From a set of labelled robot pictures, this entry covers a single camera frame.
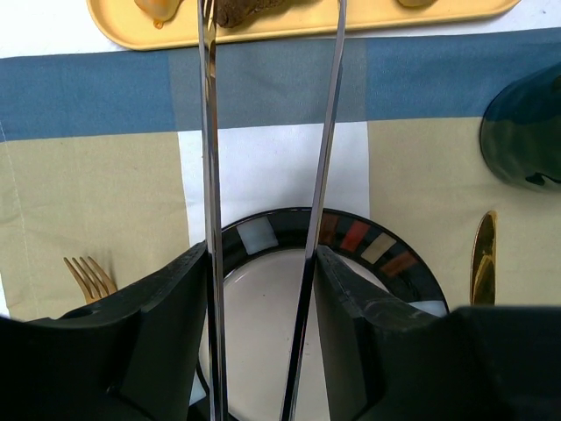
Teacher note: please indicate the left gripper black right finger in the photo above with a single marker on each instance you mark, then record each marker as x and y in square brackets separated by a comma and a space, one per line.
[384, 359]

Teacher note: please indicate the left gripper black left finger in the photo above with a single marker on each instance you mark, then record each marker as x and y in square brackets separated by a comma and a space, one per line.
[129, 356]

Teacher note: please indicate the steel tongs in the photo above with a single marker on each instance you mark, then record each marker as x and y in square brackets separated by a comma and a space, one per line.
[207, 33]

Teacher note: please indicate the pale bread roll left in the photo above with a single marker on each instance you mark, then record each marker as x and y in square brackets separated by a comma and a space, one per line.
[160, 11]

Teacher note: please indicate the dark brown bread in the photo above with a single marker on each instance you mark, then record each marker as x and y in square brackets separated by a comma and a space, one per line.
[233, 13]

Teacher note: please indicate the golden bread roll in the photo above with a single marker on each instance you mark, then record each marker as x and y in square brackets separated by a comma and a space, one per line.
[416, 4]

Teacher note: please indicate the gold fork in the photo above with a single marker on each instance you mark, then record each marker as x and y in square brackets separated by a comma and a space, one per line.
[92, 280]

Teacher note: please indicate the gold knife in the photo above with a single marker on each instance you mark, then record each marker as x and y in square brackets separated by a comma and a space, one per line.
[483, 276]

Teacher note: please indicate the black rimmed beige plate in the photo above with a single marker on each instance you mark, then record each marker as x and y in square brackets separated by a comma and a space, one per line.
[263, 262]

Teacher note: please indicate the blue beige checked placemat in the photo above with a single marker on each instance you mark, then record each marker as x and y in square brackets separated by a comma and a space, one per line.
[101, 154]

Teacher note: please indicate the dark green cup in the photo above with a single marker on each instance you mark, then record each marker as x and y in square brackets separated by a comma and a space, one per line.
[519, 135]

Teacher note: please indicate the yellow tray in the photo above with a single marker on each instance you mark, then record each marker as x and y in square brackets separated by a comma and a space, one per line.
[125, 24]

